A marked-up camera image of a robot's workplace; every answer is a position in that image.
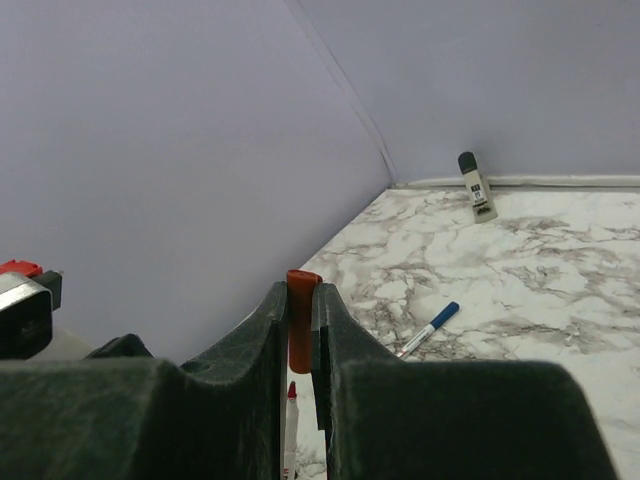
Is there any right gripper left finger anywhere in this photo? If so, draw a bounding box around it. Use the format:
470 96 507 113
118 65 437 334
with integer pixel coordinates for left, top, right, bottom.
1 282 288 479

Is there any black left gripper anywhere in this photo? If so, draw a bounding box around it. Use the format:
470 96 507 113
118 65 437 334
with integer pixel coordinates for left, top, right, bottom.
86 333 153 359

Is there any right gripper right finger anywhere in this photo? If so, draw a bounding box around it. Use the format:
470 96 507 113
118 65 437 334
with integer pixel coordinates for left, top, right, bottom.
311 283 617 479

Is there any red marker pen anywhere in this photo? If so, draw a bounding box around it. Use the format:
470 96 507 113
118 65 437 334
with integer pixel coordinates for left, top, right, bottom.
282 381 299 480

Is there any blue marker pen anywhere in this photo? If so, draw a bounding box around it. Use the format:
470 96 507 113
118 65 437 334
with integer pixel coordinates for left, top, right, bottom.
396 323 437 359

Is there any brown pen cap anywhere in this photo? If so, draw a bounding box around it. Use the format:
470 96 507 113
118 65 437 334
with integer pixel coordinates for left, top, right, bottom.
286 270 323 374

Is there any blue pen cap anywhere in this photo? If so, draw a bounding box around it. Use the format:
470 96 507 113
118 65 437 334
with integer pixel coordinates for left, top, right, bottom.
430 302 460 330

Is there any grey black stapler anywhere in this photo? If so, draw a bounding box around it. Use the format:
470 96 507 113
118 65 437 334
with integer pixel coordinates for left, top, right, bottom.
458 151 498 224

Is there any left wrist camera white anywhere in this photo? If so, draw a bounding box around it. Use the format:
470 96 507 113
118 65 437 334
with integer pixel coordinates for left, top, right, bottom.
1 260 63 360

